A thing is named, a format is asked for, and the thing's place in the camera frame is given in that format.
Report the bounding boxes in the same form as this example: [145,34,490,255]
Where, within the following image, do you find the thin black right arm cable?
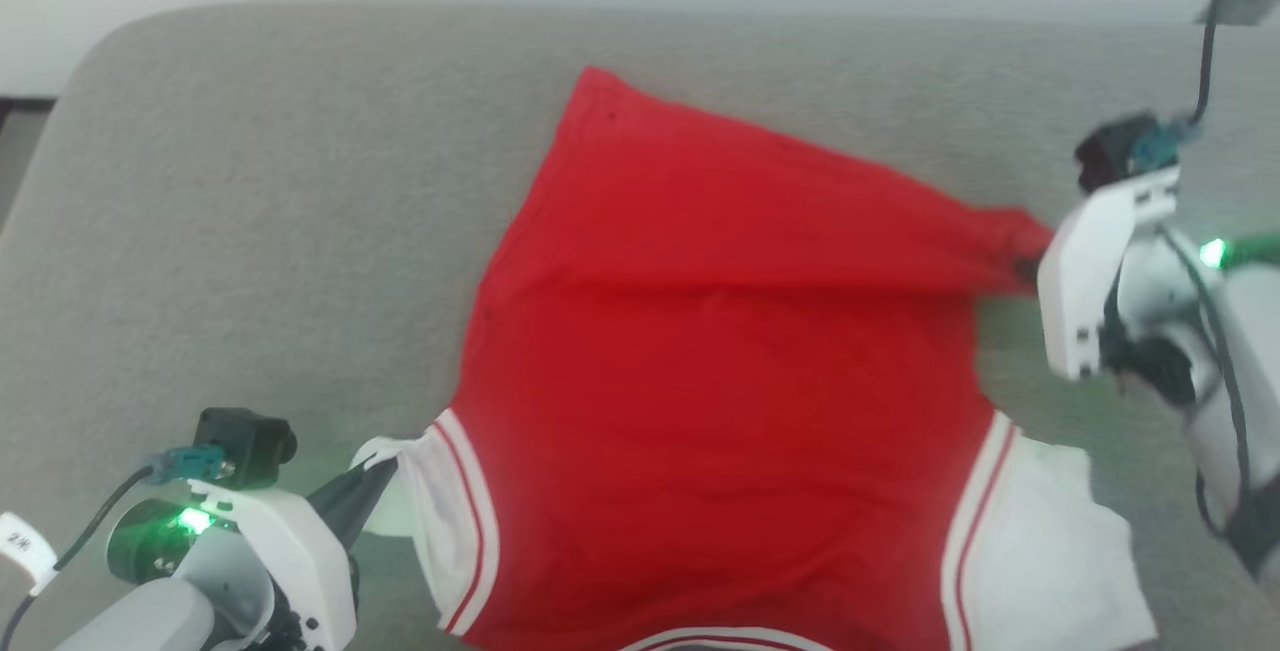
[1160,229,1257,544]

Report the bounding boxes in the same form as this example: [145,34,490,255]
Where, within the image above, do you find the right camera cable teal plug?
[1130,0,1263,172]

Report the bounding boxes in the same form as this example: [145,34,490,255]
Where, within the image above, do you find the white cable label tag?
[0,511,59,594]

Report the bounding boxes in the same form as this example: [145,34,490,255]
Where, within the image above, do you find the black framed panel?
[0,96,57,232]

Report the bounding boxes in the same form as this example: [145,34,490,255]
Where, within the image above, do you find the red and white basketball jersey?
[352,66,1159,651]

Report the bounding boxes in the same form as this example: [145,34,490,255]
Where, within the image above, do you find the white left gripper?
[185,458,400,651]

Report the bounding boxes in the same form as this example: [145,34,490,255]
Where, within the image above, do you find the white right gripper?
[1015,166,1181,382]

